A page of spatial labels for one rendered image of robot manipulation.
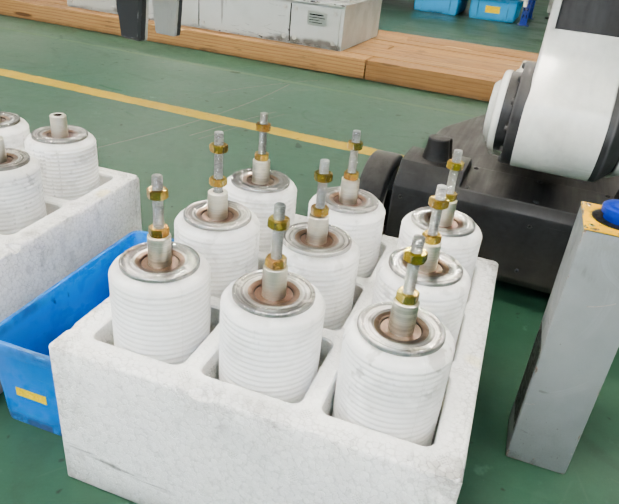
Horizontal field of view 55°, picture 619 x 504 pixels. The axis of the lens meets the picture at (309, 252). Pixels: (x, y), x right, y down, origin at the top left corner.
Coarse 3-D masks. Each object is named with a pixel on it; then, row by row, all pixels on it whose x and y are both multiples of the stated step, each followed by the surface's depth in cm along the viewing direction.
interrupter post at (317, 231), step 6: (312, 216) 62; (312, 222) 62; (318, 222) 62; (324, 222) 62; (312, 228) 62; (318, 228) 62; (324, 228) 62; (312, 234) 63; (318, 234) 63; (324, 234) 63; (312, 240) 63; (318, 240) 63; (324, 240) 63
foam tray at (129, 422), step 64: (384, 256) 77; (64, 384) 58; (128, 384) 55; (192, 384) 53; (320, 384) 55; (448, 384) 57; (64, 448) 63; (128, 448) 59; (192, 448) 56; (256, 448) 52; (320, 448) 50; (384, 448) 49; (448, 448) 49
